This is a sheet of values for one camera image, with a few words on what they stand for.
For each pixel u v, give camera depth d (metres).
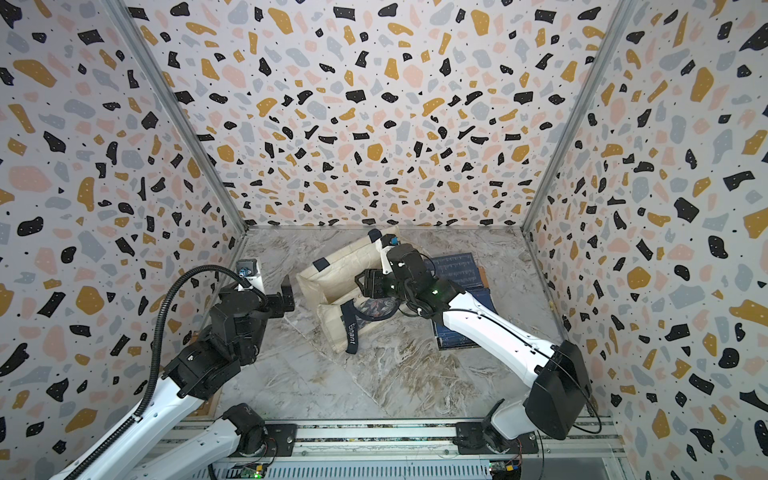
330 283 0.84
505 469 0.72
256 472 0.70
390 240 0.67
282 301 0.64
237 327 0.48
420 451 0.73
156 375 0.43
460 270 1.00
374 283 0.65
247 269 0.56
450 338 0.87
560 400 0.40
